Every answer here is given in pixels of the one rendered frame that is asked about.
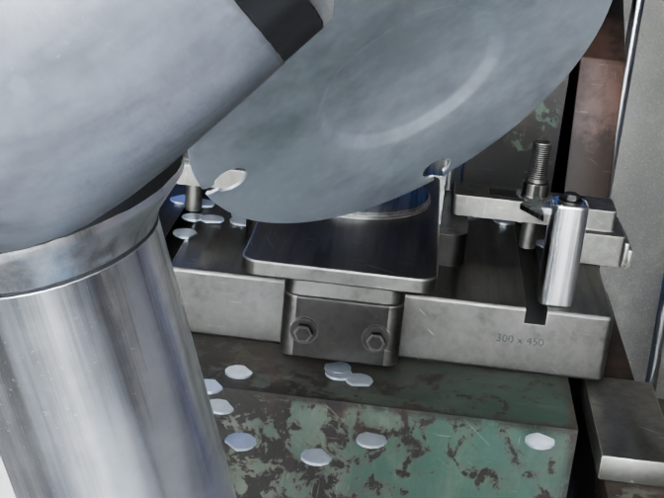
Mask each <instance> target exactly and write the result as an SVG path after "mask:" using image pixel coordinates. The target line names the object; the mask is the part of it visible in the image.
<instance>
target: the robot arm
mask: <svg viewBox="0 0 664 498"><path fill-rule="evenodd" d="M333 8H334V0H0V457H1V458H2V461H3V464H4V467H5V469H6V472H7V475H8V477H9V480H10V483H11V485H12V488H13V491H14V493H15V496H16V498H236V494H235V490H234V487H233V483H232V480H231V476H230V472H229V469H228V465H227V461H226V458H225V454H224V451H223V447H222V443H221V440H220V436H219V433H218V430H217V426H216V423H215V419H214V415H213V412H212V408H211V405H210V401H209V397H208V391H207V388H206V384H205V380H204V377H203V373H202V370H201V366H200V362H199V359H198V355H197V351H196V348H195V344H194V341H193V337H192V333H191V330H190V326H189V323H188V319H187V315H186V312H185V308H184V304H183V301H182V298H181V295H180V291H179V287H178V284H177V280H176V277H175V273H174V269H173V266H172V262H171V259H170V255H169V251H168V248H167V244H166V240H165V237H164V233H163V230H162V226H161V222H160V219H159V215H158V212H159V209H160V207H161V206H162V204H163V203H164V201H165V200H166V198H167V197H168V195H169V194H170V192H171V191H172V189H173V188H174V186H175V185H176V183H177V182H178V180H179V178H180V177H181V175H182V173H183V170H184V166H185V158H184V153H185V152H186V151H187V150H188V149H189V148H191V147H192V146H193V145H194V144H195V143H196V142H197V141H198V140H200V139H201V138H202V137H203V136H204V135H205V134H206V133H208V132H209V131H210V130H211V129H212V128H213V127H214V126H215V125H217V124H218V123H219V122H220V121H221V120H222V119H224V118H225V117H226V116H227V115H228V114H229V113H230V112H232V111H233V110H234V109H235V108H236V107H237V106H238V105H239V104H241V103H242V102H243V101H244V100H245V99H246V98H247V97H249V96H250V95H251V94H252V93H253V92H254V91H255V90H256V89H257V88H259V87H260V86H261V85H262V84H263V83H264V82H265V81H266V80H267V79H268V78H269V77H271V76H272V75H273V74H274V73H275V72H276V71H277V70H278V69H279V68H280V67H281V66H283V65H284V64H285V61H287V60H288V59H289V58H290V57H291V56H292V55H293V54H295V53H296V52H297V51H298V50H299V49H300V48H301V47H302V46H304V45H305V44H306V43H307V42H308V41H309V40H310V39H312V38H313V37H314V36H315V35H316V34H317V33H318V32H319V31H321V30H322V29H323V28H324V27H325V26H326V25H327V24H328V23H329V22H330V21H331V20H332V19H333Z"/></svg>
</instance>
